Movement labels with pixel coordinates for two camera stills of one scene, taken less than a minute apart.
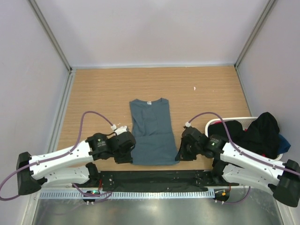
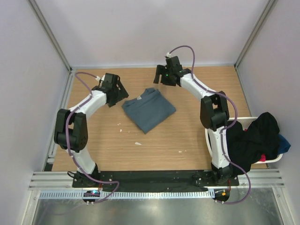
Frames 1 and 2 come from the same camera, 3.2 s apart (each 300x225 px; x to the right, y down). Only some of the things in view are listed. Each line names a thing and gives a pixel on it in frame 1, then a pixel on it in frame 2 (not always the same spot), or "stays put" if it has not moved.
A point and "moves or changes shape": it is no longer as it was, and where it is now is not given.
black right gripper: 183,155 → 159,71
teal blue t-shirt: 154,143 moves or changes shape
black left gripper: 127,158 → 122,94
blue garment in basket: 283,144 stays put
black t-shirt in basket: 261,136 stays put
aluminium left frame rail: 50,35 stays put
